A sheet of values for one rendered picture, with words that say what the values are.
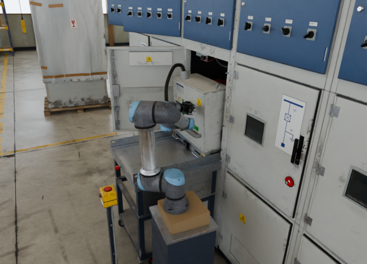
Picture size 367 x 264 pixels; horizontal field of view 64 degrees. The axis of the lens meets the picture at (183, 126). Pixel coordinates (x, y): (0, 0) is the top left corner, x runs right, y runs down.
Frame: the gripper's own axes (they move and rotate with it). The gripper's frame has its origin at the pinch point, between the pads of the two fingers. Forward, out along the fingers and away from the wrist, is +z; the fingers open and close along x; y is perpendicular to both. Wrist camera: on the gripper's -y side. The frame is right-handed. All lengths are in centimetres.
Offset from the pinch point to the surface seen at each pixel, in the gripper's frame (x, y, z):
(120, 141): -43, -51, -22
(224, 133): -12.9, 21.4, 13.2
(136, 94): -5, -65, -4
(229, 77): 26.7, 21.6, 2.5
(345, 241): -32, 117, -12
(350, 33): 55, 97, -29
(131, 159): -48, -27, -27
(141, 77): 10, -62, -4
